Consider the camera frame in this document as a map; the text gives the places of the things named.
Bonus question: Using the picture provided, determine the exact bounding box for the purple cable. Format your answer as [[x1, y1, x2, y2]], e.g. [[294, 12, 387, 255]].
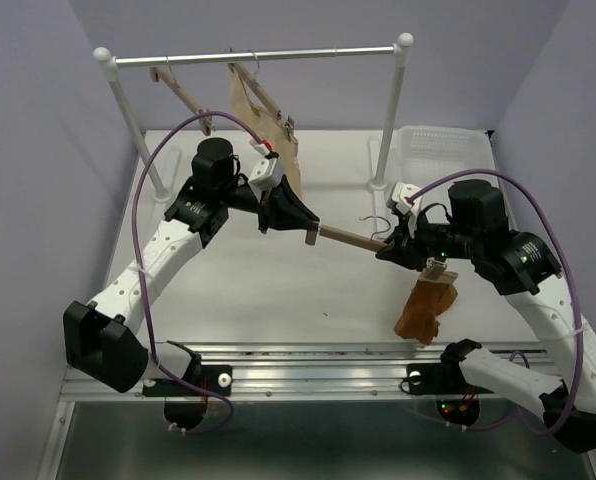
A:
[[131, 110, 237, 435], [407, 168, 584, 436]]

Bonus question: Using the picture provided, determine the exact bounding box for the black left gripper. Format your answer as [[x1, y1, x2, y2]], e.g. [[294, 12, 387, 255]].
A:
[[219, 173, 319, 234]]

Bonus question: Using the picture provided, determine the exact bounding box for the aluminium mounting rail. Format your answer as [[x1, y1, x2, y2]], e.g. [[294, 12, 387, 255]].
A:
[[59, 342, 559, 403]]

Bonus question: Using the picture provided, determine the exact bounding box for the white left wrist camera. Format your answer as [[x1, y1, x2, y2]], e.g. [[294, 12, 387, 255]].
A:
[[248, 140, 284, 198]]

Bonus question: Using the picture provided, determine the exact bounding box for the cream underwear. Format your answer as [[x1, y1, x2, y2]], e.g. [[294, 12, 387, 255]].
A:
[[228, 63, 302, 198]]

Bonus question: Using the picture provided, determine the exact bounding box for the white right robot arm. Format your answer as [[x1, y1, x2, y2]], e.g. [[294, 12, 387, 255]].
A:
[[378, 179, 596, 453]]

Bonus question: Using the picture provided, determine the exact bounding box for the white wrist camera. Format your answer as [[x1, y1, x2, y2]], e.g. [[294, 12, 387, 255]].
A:
[[386, 181, 421, 237], [248, 140, 284, 198]]

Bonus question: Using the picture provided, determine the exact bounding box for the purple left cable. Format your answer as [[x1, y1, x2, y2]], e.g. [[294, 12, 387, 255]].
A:
[[131, 110, 237, 435]]

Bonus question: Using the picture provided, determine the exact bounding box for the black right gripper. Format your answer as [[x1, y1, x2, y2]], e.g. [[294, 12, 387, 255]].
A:
[[374, 207, 481, 270]]

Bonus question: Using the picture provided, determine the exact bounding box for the brown underwear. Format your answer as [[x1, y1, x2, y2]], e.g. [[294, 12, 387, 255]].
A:
[[394, 280, 458, 345]]

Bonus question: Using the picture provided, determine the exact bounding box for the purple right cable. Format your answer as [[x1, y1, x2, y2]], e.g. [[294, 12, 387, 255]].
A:
[[407, 168, 584, 436]]

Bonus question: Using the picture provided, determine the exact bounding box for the white plastic basket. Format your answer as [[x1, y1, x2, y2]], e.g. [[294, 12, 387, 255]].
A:
[[385, 126, 496, 204]]

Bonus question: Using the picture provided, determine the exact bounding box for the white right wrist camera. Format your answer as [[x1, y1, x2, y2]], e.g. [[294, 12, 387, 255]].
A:
[[386, 181, 421, 237]]

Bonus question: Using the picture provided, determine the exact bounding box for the white metal clothes rack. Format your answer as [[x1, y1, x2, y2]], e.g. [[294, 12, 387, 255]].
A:
[[92, 31, 414, 201]]

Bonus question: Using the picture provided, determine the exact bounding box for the wooden hanger with cream underwear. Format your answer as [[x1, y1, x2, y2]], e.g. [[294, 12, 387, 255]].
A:
[[227, 49, 297, 144]]

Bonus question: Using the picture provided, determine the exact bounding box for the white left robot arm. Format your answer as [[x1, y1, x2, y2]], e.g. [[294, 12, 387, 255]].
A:
[[63, 137, 319, 393]]

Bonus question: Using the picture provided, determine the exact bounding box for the empty wooden clip hanger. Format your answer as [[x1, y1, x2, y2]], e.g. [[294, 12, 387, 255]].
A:
[[149, 64, 208, 115]]

